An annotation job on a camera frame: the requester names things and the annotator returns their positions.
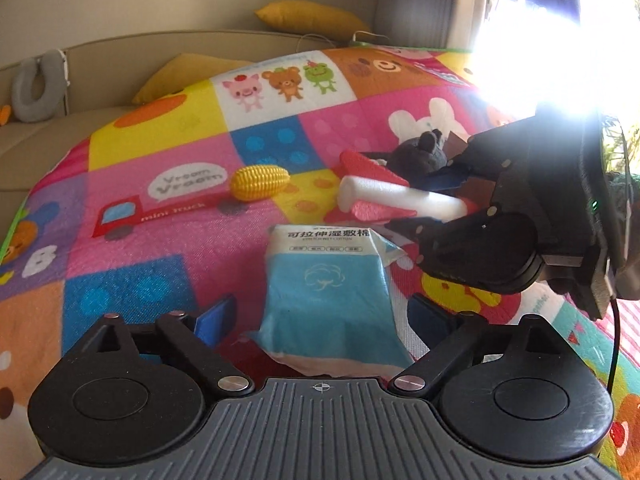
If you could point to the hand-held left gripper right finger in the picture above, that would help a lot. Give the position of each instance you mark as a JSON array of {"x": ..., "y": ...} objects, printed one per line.
[{"x": 430, "y": 322}]

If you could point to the green potted plant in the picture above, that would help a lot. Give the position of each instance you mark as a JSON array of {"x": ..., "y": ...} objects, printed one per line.
[{"x": 622, "y": 155}]

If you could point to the black plush toy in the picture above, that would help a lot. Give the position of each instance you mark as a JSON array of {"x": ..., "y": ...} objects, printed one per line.
[{"x": 420, "y": 157}]

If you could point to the colourful cartoon printed play mat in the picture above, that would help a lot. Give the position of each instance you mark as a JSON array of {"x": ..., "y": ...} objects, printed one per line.
[{"x": 165, "y": 240}]

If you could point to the yellow pillow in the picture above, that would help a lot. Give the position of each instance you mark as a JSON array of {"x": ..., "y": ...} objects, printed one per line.
[
  {"x": 185, "y": 72},
  {"x": 310, "y": 20}
]

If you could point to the orange item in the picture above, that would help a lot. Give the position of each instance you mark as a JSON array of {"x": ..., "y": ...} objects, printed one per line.
[{"x": 4, "y": 116}]

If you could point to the yellow toy corn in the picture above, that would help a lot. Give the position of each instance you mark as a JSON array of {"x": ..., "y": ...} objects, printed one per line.
[{"x": 260, "y": 184}]

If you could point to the blue white cotton pad packet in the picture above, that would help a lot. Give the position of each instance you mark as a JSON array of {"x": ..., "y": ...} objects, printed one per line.
[{"x": 325, "y": 290}]

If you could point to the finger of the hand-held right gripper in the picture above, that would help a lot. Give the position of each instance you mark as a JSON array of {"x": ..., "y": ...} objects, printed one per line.
[
  {"x": 445, "y": 232},
  {"x": 487, "y": 157}
]

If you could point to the beige sofa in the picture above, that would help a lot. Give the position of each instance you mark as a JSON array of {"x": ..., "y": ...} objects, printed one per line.
[{"x": 100, "y": 60}]

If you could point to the grey neck pillow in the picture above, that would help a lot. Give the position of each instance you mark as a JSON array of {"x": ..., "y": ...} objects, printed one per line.
[{"x": 30, "y": 95}]

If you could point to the white foam tube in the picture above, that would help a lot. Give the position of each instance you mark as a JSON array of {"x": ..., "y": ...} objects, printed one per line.
[{"x": 390, "y": 195}]

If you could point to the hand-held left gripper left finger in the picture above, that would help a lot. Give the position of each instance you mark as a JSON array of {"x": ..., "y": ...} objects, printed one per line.
[{"x": 215, "y": 322}]

